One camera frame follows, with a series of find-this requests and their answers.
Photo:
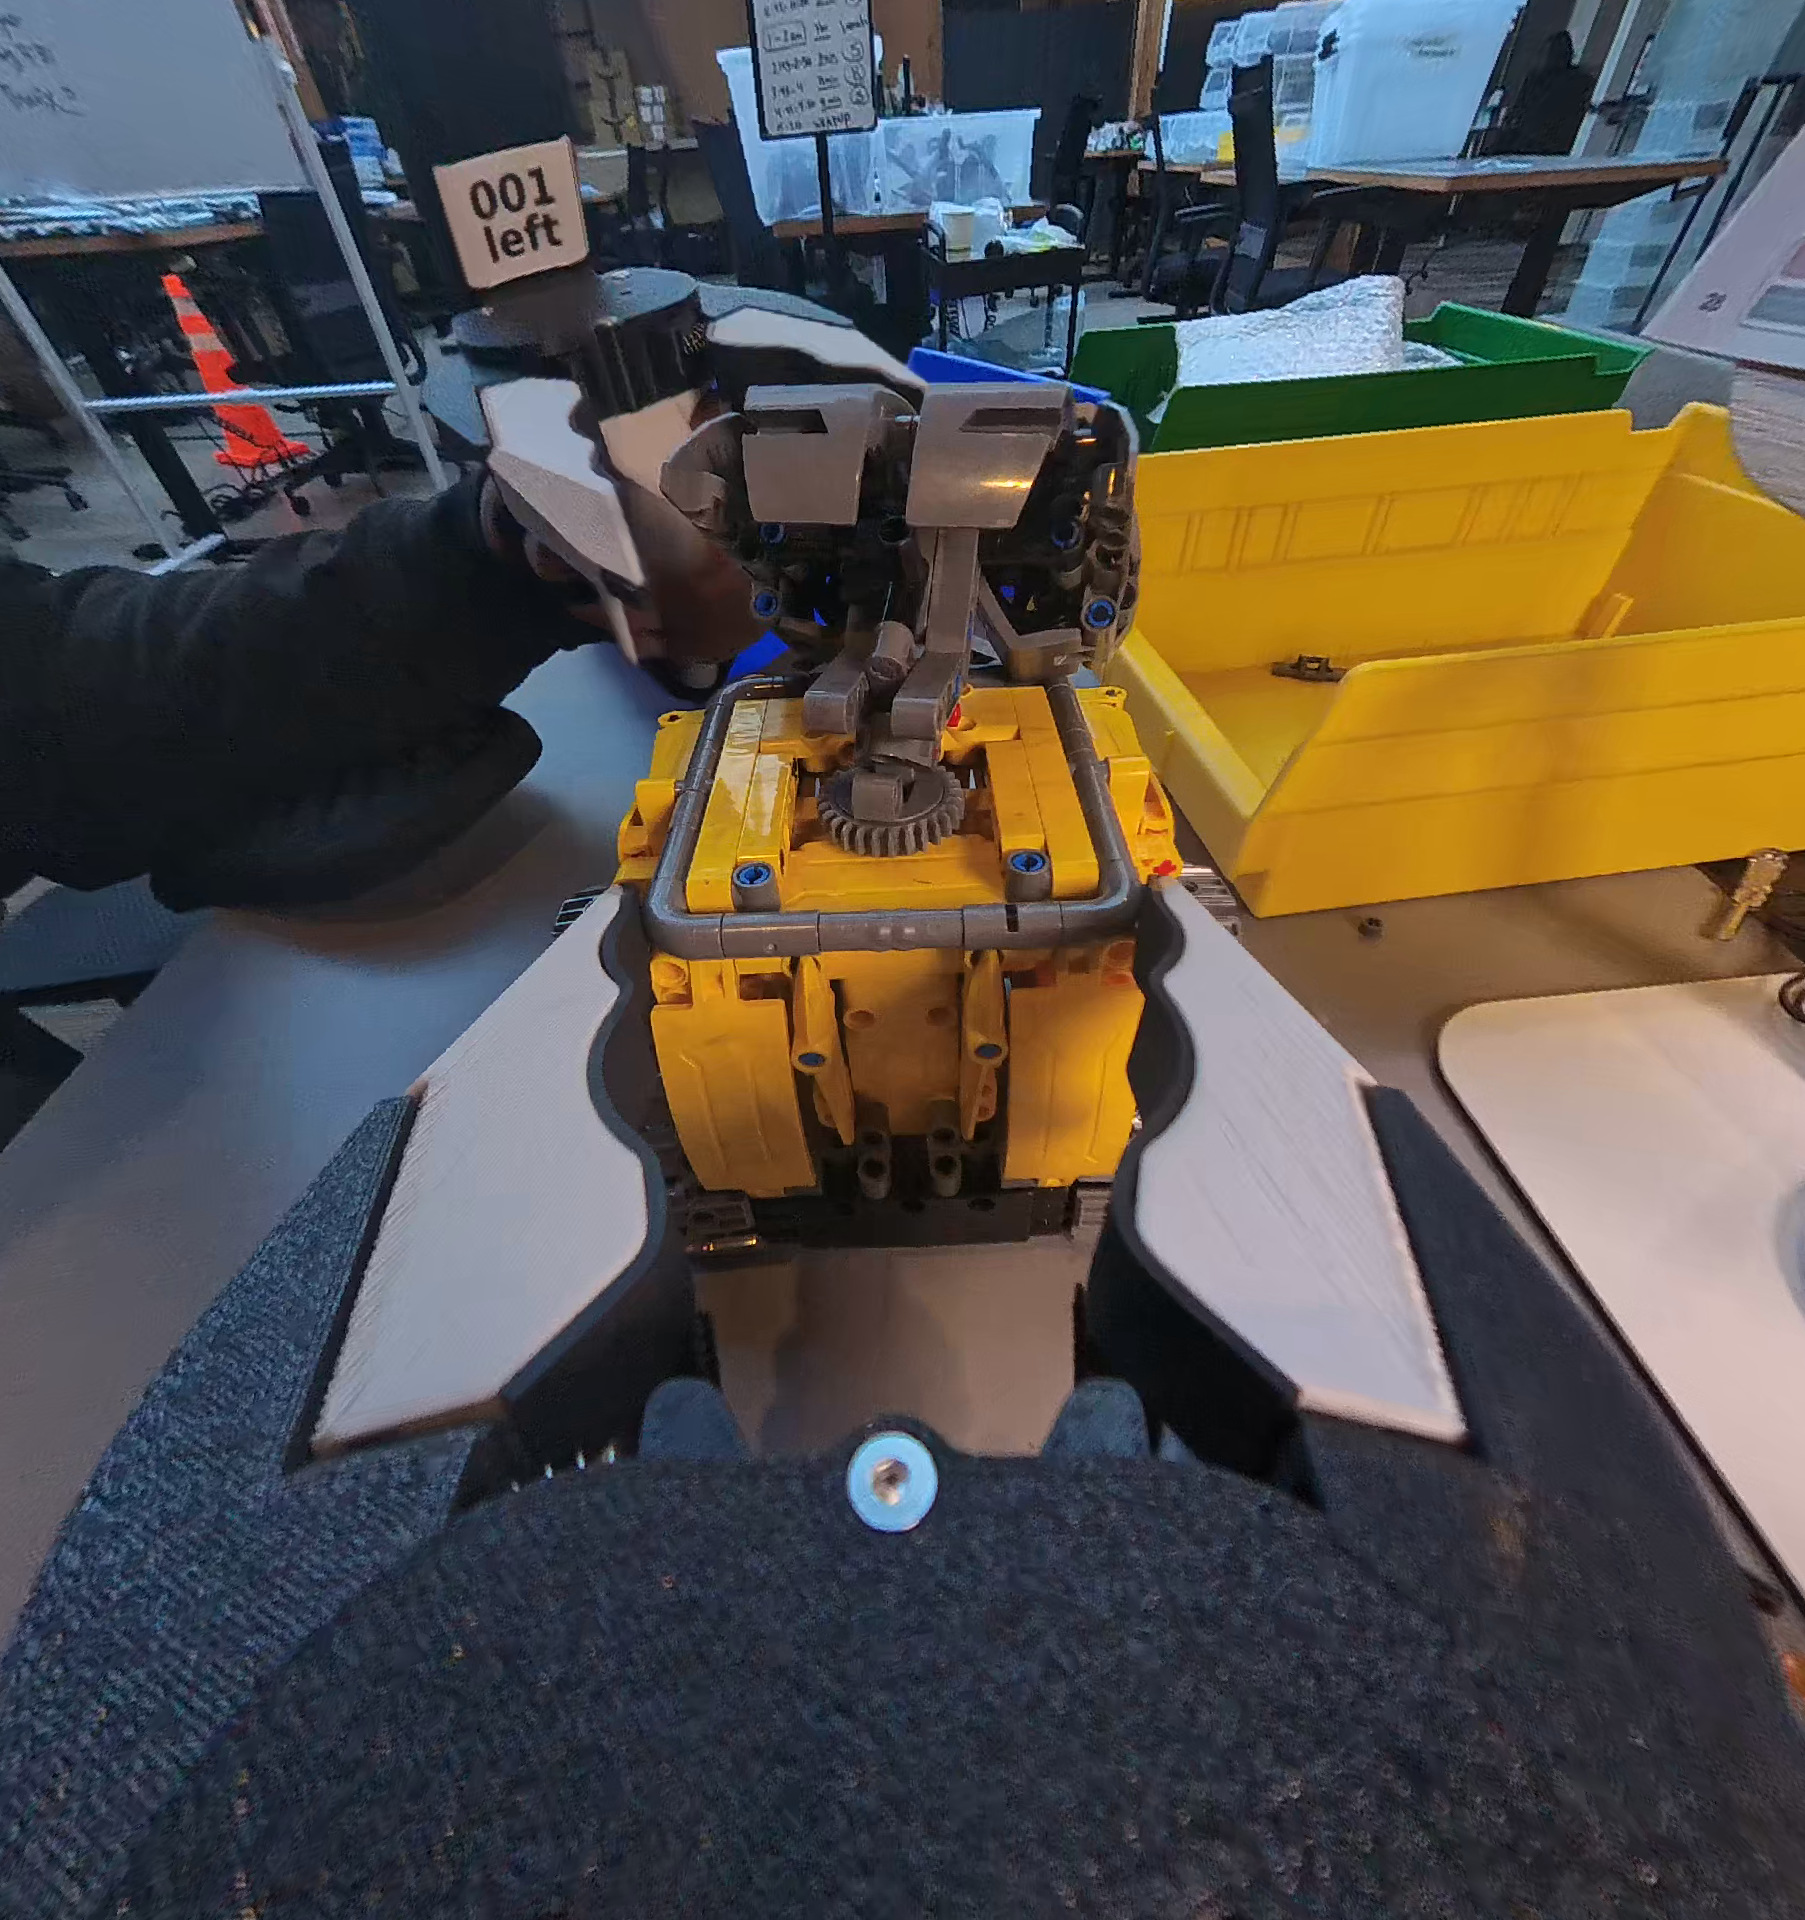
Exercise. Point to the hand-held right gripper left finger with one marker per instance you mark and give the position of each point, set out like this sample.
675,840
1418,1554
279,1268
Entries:
499,1233

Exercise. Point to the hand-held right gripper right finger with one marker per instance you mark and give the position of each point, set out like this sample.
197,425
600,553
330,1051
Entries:
1278,1233

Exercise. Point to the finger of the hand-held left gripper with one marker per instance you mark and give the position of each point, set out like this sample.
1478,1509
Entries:
664,456
580,496

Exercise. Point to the grey toy robot head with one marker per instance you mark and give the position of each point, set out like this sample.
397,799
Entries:
933,482

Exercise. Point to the yellow tracked toy robot body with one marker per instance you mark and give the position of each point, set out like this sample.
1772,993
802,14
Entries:
874,990

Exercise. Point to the building instruction booklet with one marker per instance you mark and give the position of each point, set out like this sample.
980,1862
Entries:
1789,256

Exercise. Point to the white sign board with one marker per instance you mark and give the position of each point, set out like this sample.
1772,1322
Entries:
814,67

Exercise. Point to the blue plastic bin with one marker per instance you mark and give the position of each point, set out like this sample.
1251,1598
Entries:
993,375

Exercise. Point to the orange traffic cone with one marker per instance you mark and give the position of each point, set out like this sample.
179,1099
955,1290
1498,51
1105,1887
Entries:
227,375

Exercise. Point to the white book stand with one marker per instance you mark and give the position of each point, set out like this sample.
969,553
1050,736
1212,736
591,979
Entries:
1683,1200

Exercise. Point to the yellow plastic bin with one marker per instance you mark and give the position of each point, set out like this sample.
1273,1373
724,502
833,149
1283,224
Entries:
1504,751

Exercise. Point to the small dark building piece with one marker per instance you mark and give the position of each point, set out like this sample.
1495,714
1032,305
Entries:
1309,666

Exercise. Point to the black office chair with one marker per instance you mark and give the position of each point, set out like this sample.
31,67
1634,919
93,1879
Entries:
1249,197

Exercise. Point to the clear bubble wrap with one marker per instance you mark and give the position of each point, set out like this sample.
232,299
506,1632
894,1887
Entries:
1309,331

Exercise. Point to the green plastic bin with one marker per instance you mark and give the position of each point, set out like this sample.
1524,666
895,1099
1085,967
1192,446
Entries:
1352,406

